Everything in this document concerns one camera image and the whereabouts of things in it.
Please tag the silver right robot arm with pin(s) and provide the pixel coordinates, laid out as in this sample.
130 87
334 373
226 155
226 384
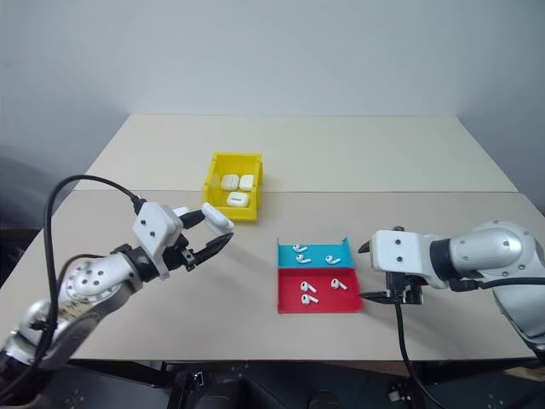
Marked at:
489 251

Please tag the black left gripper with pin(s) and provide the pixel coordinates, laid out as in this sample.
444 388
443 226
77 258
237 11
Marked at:
176 255

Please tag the white earbud case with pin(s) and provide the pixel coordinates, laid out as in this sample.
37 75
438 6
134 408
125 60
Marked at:
238 199
229 182
247 182
217 219

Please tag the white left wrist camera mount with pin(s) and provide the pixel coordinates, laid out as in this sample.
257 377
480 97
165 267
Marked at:
153 226

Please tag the red tray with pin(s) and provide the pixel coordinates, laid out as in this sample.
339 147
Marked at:
328 300

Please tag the blue tray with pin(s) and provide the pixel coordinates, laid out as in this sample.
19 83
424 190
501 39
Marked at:
315 251

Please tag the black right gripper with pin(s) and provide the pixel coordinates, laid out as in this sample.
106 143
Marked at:
404 289

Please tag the yellow plastic bin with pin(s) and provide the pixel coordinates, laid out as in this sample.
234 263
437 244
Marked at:
213 200

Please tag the white earbud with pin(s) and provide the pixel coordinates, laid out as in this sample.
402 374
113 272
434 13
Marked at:
299 247
302 259
307 299
337 283
305 286
331 259

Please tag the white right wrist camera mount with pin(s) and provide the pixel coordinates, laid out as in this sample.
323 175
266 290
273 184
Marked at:
400 251

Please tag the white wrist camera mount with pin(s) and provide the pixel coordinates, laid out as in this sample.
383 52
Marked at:
153 226
400 251

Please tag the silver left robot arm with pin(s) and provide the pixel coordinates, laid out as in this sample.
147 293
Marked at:
87 281

